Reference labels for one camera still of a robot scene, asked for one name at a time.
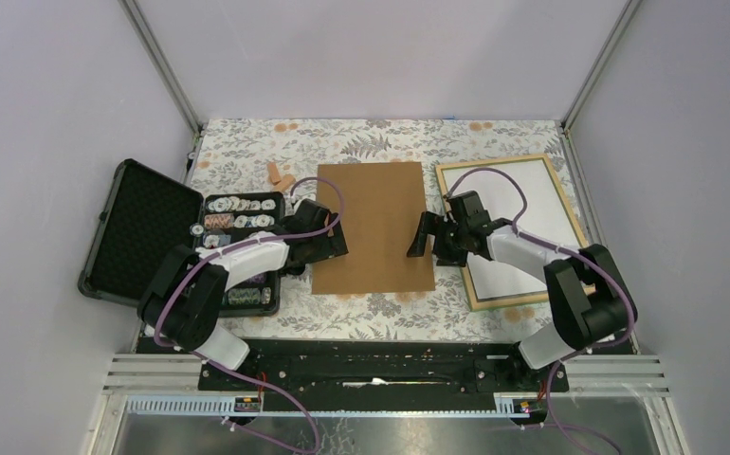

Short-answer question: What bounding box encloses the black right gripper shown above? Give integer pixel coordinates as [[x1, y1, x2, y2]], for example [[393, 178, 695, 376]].
[[406, 210, 468, 268]]

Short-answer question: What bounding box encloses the brown cardboard backing board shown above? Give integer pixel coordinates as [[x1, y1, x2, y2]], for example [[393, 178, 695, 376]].
[[312, 161, 435, 295]]

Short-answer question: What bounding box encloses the wooden picture frame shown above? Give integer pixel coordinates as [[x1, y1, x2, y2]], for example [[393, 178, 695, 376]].
[[433, 153, 593, 313]]

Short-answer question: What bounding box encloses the seascape photo print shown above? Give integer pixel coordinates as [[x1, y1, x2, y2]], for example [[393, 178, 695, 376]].
[[443, 159, 582, 302]]

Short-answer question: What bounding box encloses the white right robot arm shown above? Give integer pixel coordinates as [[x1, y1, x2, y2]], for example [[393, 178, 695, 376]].
[[407, 191, 637, 391]]

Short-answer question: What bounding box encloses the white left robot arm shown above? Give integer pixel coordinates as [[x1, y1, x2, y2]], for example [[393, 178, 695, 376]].
[[137, 200, 348, 390]]

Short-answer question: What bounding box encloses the tan wooden block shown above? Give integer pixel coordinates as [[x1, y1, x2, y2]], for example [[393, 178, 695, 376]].
[[273, 174, 297, 193], [266, 162, 283, 186]]

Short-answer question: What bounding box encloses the floral patterned tablecloth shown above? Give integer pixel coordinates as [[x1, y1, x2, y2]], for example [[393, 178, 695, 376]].
[[190, 119, 580, 343]]

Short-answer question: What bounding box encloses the black poker chip case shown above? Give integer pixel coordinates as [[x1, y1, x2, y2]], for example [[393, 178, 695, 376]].
[[78, 159, 286, 307]]

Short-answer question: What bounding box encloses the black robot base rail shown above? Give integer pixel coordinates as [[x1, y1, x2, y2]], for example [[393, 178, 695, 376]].
[[136, 336, 571, 414]]

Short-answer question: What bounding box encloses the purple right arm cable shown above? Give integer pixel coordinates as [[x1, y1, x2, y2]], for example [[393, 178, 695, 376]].
[[443, 167, 637, 455]]

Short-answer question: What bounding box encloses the aluminium cable tray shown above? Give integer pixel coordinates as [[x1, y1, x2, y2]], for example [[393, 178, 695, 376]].
[[103, 355, 670, 419]]

